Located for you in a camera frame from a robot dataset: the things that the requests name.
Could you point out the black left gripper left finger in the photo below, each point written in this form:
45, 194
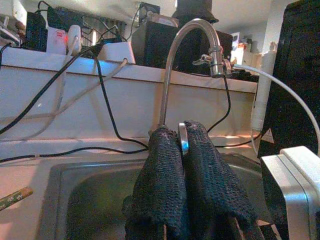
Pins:
160, 180

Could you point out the curved chrome faucet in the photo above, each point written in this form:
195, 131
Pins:
172, 50

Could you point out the white power strip red light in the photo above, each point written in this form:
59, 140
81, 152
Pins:
56, 40

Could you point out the large black box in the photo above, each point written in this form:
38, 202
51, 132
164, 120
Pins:
150, 45

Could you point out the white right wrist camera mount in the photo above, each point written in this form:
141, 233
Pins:
297, 190

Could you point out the silver metal spoon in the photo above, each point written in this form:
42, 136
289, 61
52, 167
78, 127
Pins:
183, 140

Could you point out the large black appliance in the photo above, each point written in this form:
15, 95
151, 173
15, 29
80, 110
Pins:
297, 62

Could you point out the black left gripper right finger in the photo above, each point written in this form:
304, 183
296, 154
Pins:
212, 187

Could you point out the small black adapter box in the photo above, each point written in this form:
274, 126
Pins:
36, 32

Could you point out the stainless steel sink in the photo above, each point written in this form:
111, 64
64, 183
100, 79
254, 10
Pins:
95, 200

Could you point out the white water filter cartridge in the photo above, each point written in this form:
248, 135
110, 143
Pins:
262, 95

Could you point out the white box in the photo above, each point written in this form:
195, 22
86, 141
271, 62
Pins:
116, 51

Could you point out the green floral wooden chopstick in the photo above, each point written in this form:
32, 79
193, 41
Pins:
15, 198

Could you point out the black domed object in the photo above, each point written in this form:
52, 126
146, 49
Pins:
195, 11

